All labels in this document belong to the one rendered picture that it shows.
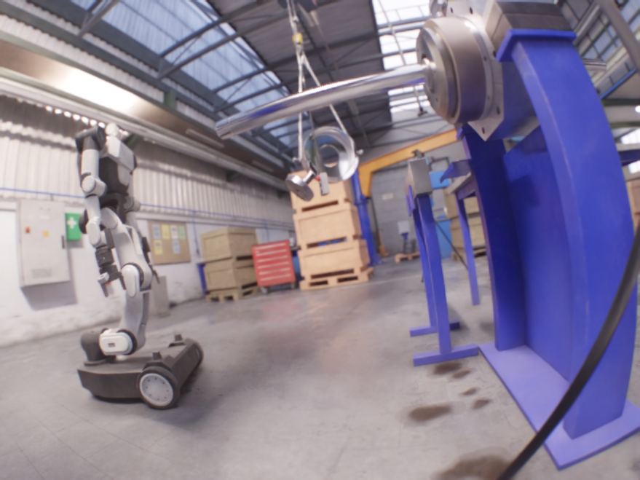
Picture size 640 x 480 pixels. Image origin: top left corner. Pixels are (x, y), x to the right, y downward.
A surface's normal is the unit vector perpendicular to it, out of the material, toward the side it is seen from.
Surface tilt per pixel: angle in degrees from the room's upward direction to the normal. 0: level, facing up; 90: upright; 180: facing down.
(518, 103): 135
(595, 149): 90
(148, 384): 90
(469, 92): 143
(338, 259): 90
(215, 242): 90
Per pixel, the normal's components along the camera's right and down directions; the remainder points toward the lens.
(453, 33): -0.27, -0.11
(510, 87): -0.06, 0.69
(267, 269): 0.05, -0.06
